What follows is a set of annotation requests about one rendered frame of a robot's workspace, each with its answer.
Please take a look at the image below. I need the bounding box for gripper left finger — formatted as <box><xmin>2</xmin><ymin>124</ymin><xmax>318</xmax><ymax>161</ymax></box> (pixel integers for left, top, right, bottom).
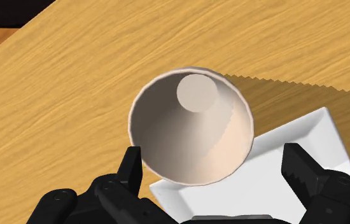
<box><xmin>25</xmin><ymin>146</ymin><xmax>179</xmax><ymax>224</ymax></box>

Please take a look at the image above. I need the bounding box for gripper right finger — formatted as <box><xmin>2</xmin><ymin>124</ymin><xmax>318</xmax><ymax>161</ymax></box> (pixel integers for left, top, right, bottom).
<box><xmin>281</xmin><ymin>143</ymin><xmax>350</xmax><ymax>224</ymax></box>

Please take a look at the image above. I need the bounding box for white square plate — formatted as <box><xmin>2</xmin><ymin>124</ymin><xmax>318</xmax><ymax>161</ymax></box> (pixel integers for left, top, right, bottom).
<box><xmin>149</xmin><ymin>106</ymin><xmax>350</xmax><ymax>224</ymax></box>

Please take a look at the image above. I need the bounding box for white paper cup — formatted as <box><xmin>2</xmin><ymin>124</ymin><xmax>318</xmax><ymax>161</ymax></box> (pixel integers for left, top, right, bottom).
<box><xmin>127</xmin><ymin>66</ymin><xmax>255</xmax><ymax>186</ymax></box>

